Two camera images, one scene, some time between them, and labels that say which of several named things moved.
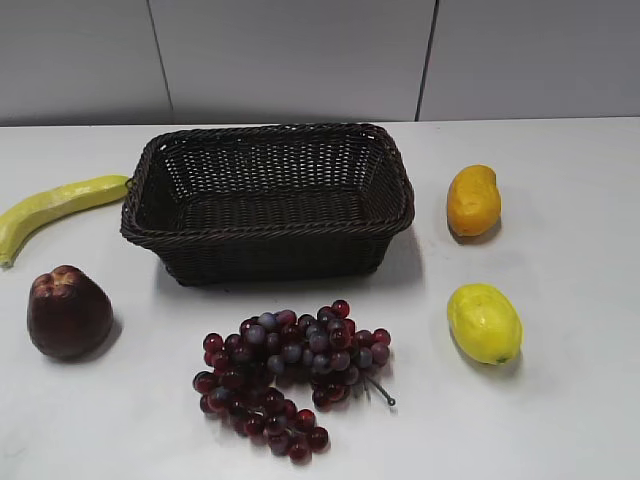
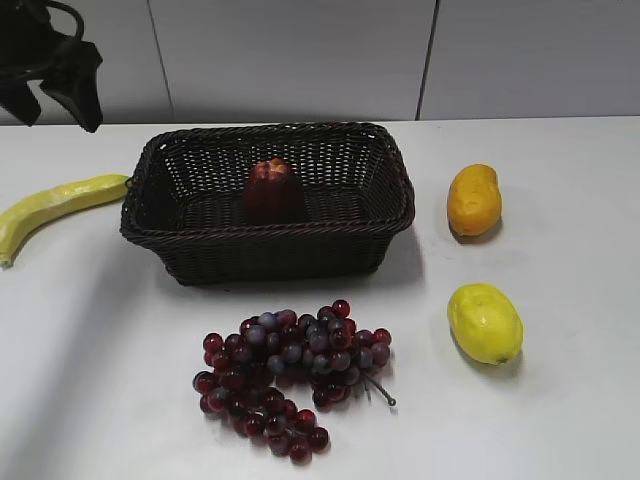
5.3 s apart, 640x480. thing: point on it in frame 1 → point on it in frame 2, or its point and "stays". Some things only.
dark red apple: [69, 316] → [273, 196]
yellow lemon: [485, 323] stays
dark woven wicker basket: [266, 204] stays
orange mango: [474, 199] stays
